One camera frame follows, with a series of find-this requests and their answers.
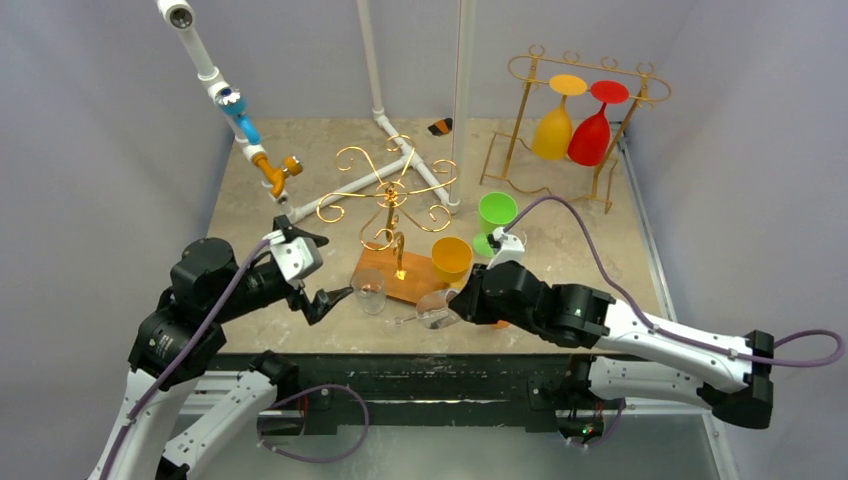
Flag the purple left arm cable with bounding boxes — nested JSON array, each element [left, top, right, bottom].
[[97, 238, 273, 480]]

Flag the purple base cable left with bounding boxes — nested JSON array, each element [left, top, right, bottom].
[[256, 384, 370, 463]]

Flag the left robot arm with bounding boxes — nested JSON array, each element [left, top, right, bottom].
[[91, 215, 349, 479]]

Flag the white PVC pipe frame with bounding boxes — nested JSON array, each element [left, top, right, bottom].
[[156, 0, 478, 224]]

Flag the orange faucet handle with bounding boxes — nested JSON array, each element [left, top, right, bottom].
[[251, 153, 303, 202]]

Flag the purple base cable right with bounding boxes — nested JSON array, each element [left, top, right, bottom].
[[563, 397, 627, 452]]

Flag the wooden base board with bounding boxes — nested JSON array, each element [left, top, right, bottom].
[[354, 248, 448, 304]]

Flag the clear wine glass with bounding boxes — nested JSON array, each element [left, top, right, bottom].
[[350, 269, 387, 315], [388, 288, 462, 330]]

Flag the black orange small clip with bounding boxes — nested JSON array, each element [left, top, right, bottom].
[[427, 117, 453, 137]]

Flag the red plastic wine glass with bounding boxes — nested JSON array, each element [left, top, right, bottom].
[[567, 80, 629, 167]]

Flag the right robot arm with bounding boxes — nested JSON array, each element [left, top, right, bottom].
[[448, 261, 775, 430]]

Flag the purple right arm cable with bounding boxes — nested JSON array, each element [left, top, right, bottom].
[[502, 195, 847, 368]]

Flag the gold wire wine glass rack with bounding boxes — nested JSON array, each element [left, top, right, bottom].
[[478, 45, 673, 214]]

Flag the blue faucet handle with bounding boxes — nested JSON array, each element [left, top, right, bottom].
[[214, 87, 261, 145]]

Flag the gold scroll glass tree stand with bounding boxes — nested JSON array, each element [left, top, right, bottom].
[[315, 134, 459, 280]]

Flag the green plastic wine glass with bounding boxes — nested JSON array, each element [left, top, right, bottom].
[[472, 191, 518, 257]]

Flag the black table front rail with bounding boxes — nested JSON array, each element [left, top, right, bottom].
[[246, 353, 623, 438]]

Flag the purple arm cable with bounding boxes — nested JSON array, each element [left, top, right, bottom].
[[502, 195, 847, 368], [97, 238, 273, 480]]

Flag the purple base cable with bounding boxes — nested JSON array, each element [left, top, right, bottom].
[[563, 397, 627, 452], [256, 384, 370, 463]]

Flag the yellow wine glass front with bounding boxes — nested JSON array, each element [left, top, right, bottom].
[[531, 74, 588, 161]]

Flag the yellow wine glass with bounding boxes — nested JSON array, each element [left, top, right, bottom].
[[531, 74, 588, 161], [431, 236, 473, 289]]

